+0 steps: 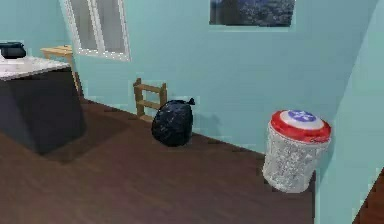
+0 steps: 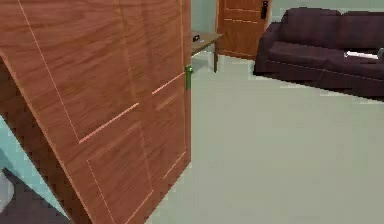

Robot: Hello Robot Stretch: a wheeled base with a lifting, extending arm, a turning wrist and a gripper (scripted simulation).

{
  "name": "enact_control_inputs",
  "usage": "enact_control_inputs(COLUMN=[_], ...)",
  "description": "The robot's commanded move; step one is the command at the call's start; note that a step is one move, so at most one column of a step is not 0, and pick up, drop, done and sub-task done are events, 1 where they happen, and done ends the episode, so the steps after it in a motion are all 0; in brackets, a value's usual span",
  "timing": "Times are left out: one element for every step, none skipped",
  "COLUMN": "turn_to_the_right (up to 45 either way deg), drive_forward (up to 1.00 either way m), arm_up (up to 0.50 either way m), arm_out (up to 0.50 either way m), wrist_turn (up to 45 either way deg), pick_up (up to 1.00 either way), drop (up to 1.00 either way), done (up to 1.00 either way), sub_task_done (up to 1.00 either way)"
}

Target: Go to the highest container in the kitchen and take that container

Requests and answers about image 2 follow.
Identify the dark purple sofa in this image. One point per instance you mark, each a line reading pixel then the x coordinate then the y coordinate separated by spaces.
pixel 320 50

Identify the small grey-green object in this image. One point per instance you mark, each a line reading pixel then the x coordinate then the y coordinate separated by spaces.
pixel 381 53

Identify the white flat object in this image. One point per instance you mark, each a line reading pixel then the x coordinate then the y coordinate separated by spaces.
pixel 361 55

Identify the brown wooden room door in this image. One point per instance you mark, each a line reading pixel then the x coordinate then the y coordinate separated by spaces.
pixel 241 26
pixel 100 83

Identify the small black object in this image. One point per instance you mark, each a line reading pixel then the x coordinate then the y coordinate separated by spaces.
pixel 195 38

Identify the brown wooden side table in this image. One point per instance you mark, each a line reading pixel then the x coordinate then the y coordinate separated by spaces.
pixel 203 41

